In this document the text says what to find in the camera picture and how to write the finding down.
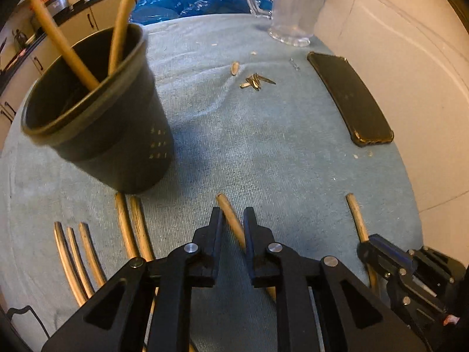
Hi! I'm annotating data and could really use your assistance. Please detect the black plastic cup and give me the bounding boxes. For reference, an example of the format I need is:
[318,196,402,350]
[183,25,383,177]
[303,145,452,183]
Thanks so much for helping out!
[21,23,175,195]

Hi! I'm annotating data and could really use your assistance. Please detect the grey-blue table cloth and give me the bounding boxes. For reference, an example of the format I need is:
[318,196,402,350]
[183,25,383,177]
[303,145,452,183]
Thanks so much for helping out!
[0,14,420,352]

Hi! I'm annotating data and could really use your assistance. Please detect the black metal chair frame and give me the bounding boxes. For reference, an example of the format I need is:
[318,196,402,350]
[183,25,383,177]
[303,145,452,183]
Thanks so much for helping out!
[7,306,50,340]

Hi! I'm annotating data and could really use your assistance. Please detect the black smartphone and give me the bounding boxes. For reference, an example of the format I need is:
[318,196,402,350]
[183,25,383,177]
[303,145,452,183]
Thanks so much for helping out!
[307,51,394,148]

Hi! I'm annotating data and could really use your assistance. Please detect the silver countertop appliance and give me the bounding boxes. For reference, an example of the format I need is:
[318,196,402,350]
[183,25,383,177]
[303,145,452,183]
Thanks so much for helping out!
[47,0,72,15]

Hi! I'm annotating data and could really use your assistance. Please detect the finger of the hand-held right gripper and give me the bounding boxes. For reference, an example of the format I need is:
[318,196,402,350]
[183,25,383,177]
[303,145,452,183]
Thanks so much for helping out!
[356,244,446,315]
[368,233,467,290]

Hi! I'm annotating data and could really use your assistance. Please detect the beige base cabinets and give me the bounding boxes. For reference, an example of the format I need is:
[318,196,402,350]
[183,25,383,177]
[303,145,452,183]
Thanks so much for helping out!
[0,0,140,151]

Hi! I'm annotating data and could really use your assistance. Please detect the pile of dark seed husks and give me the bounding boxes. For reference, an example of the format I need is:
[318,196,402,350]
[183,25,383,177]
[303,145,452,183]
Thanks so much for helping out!
[240,73,276,92]

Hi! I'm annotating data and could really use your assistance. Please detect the black kitchen countertop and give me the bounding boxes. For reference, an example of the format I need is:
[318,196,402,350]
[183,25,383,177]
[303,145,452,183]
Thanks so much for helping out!
[0,0,121,92]

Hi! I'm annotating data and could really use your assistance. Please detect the clear glass mug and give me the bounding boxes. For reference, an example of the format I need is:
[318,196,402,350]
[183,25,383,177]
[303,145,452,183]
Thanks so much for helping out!
[246,0,330,48]

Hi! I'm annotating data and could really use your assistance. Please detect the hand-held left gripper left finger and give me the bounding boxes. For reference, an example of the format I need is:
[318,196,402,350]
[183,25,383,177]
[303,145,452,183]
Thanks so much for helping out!
[41,207,225,352]

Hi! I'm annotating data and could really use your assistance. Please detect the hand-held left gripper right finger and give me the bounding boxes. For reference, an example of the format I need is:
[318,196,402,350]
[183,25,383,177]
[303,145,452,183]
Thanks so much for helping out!
[244,206,429,352]

